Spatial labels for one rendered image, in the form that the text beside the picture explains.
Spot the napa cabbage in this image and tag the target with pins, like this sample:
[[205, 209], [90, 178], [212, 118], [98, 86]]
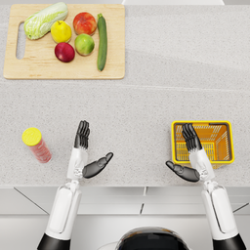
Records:
[[44, 21]]

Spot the wooden cutting board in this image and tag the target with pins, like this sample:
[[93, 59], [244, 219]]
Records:
[[42, 66]]

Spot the green cucumber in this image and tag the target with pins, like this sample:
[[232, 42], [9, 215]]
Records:
[[102, 42]]

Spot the dark red apple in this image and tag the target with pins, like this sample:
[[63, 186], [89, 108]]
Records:
[[64, 52]]

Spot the yellow slatted basket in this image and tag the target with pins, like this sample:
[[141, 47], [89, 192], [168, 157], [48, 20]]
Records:
[[224, 143]]

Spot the red potato chip can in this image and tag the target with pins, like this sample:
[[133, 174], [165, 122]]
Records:
[[38, 146]]

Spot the green apple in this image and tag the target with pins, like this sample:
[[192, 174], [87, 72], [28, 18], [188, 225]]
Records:
[[84, 44]]

